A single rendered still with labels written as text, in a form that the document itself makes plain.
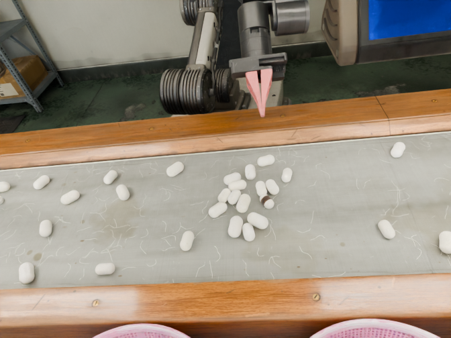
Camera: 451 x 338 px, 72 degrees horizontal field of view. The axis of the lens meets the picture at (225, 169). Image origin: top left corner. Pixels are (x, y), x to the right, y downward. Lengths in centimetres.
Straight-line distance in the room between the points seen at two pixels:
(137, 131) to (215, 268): 39
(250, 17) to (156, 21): 205
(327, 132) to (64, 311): 56
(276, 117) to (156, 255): 39
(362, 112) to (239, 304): 47
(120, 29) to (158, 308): 245
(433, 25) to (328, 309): 32
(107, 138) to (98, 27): 208
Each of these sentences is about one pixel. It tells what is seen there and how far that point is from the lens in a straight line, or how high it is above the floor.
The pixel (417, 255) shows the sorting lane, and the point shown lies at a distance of 54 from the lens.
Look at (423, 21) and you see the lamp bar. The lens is 31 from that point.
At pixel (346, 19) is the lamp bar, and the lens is 29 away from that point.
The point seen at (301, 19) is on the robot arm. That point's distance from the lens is 63.
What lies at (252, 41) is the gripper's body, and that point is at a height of 95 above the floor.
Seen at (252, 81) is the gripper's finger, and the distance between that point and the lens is 56.
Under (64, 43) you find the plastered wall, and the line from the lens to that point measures 299.
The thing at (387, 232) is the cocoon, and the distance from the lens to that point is 53.
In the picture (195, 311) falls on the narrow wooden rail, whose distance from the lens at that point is 45.
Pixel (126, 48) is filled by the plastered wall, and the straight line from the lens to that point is 279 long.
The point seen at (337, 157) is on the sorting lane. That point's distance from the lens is 64.
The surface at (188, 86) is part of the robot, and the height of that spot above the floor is 78.
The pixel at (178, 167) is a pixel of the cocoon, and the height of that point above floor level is 76.
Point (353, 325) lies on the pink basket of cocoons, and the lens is 44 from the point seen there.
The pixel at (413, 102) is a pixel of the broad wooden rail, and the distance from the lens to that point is 78.
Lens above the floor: 118
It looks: 44 degrees down
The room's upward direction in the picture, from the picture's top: 11 degrees counter-clockwise
